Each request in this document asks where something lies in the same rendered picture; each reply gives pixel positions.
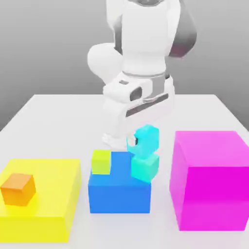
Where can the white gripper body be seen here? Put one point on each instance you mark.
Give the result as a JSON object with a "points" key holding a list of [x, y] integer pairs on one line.
{"points": [[116, 120]]}

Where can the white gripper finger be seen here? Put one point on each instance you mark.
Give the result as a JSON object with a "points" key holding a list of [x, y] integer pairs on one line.
{"points": [[113, 142], [131, 141]]}

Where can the small cyan cube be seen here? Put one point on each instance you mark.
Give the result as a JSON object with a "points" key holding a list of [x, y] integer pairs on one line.
{"points": [[148, 140]]}

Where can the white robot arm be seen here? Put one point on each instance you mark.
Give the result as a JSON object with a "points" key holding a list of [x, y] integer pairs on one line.
{"points": [[144, 39]]}

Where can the small lime green cube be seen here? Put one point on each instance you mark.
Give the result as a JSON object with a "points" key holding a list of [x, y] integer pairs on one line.
{"points": [[101, 162]]}

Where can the small teal cube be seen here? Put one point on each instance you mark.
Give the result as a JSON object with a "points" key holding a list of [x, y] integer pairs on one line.
{"points": [[145, 168]]}

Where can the small orange cube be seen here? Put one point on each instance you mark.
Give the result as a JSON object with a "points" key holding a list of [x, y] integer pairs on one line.
{"points": [[18, 189]]}

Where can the large blue box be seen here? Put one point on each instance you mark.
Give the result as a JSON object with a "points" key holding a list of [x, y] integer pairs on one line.
{"points": [[118, 192]]}

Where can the large magenta box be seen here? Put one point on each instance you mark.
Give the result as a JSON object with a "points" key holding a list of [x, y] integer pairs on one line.
{"points": [[210, 181]]}

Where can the large yellow box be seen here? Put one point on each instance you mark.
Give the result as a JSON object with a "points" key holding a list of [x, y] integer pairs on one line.
{"points": [[48, 204]]}

